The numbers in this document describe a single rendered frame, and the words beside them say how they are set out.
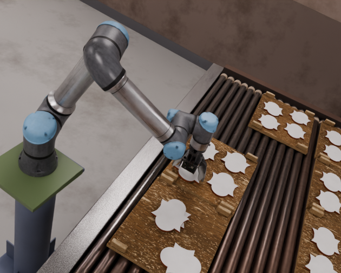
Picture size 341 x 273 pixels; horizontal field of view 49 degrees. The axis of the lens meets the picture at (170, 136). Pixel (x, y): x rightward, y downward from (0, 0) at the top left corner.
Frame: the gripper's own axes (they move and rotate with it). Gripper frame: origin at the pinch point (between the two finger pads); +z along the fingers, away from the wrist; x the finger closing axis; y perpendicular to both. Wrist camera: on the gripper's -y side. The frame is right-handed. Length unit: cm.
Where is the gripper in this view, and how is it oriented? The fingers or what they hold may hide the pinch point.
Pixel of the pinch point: (188, 172)
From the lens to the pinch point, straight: 166.4
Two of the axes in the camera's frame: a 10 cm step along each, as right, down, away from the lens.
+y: -4.6, 5.6, -6.9
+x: 8.6, 4.7, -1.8
